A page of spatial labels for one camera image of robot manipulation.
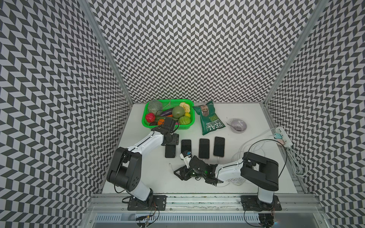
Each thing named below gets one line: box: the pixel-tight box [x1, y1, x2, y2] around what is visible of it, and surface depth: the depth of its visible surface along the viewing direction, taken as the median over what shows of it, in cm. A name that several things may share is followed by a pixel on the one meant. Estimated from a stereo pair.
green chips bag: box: [192, 100, 226, 136], surface depth 102 cm
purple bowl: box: [230, 119, 248, 134], surface depth 101 cm
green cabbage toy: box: [147, 99, 164, 116], surface depth 103 cm
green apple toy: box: [172, 105, 185, 119], surface depth 107 cm
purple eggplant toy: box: [160, 107, 174, 117], surface depth 107 cm
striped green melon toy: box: [178, 115, 192, 125], surface depth 99 cm
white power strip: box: [274, 126, 294, 148], surface depth 98 cm
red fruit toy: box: [145, 112, 156, 124], surface depth 101 cm
